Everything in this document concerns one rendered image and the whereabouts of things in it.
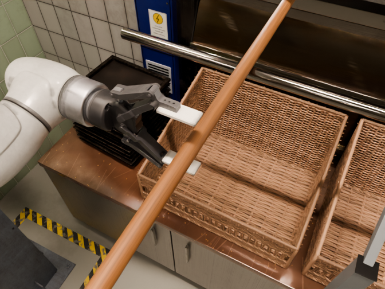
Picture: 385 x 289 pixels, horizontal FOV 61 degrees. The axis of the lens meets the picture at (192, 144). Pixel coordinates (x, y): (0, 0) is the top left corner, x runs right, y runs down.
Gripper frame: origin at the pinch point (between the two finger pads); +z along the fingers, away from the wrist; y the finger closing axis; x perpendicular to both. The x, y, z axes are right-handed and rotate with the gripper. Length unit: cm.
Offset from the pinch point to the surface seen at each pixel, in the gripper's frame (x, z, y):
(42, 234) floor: 4, -87, 119
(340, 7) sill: -63, 13, 1
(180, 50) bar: -25.8, -16.6, 2.0
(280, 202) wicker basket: -34, 18, 60
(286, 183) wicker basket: -43, 17, 60
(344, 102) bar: -25.6, 21.6, 2.1
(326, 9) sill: -63, 10, 3
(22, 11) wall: -61, -122, 36
